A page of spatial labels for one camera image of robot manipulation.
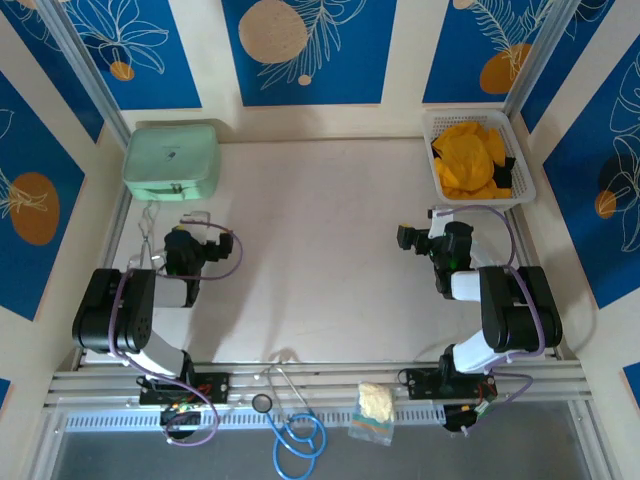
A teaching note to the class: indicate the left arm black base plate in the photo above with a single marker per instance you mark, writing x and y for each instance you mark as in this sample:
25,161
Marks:
215,387

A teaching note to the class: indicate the blue stethoscope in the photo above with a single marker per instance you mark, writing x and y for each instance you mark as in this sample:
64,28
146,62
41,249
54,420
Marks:
261,402

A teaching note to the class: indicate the left wrist white bracket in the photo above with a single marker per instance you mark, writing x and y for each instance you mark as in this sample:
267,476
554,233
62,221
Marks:
196,218

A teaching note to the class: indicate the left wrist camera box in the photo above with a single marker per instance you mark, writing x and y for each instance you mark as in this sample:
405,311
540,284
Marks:
219,248

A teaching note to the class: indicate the aluminium corner post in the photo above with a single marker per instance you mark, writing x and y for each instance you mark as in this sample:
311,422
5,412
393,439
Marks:
537,60
85,70

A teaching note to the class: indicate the right wrist white bracket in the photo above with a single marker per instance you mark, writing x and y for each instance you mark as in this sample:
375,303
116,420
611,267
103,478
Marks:
440,220

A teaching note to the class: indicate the wide aluminium frame rail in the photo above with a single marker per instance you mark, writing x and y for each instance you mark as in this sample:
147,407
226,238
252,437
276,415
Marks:
340,377

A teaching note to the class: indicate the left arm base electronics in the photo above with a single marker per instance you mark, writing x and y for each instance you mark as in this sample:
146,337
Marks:
182,412

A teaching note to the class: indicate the silver metal forceps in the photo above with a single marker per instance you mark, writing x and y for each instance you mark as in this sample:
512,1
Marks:
146,250

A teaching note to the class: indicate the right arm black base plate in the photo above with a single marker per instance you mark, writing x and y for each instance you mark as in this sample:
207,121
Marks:
420,385

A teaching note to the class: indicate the mint green zip case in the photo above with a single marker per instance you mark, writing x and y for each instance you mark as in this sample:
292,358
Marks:
170,160

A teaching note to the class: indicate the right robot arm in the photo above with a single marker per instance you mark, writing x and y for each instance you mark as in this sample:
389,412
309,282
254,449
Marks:
520,310

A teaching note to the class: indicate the white perforated plastic basket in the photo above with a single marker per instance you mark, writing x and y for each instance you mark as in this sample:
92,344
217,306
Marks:
460,120

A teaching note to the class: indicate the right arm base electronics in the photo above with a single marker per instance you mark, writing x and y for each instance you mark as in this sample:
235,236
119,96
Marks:
467,412

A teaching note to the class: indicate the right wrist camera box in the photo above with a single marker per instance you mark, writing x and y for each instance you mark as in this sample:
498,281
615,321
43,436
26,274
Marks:
412,239

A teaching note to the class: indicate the clear plastic item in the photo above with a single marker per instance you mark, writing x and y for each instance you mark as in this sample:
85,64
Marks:
160,259

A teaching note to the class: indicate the black t-shirt with blue print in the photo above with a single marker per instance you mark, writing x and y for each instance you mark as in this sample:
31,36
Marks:
504,175

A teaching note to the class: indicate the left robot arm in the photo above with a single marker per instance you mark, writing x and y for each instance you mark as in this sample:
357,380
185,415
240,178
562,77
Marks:
115,310

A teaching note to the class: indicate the yellow t-shirt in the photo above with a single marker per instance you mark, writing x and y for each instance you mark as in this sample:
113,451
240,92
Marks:
465,160

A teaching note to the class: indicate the wrist white bracket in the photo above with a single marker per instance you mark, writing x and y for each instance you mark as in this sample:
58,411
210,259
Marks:
440,220
196,218

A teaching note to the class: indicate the clear bag with yellow sponge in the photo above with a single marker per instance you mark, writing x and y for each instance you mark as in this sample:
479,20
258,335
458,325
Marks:
372,400

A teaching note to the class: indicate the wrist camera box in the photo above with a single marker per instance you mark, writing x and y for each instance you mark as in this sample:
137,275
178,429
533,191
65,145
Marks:
219,248
412,239

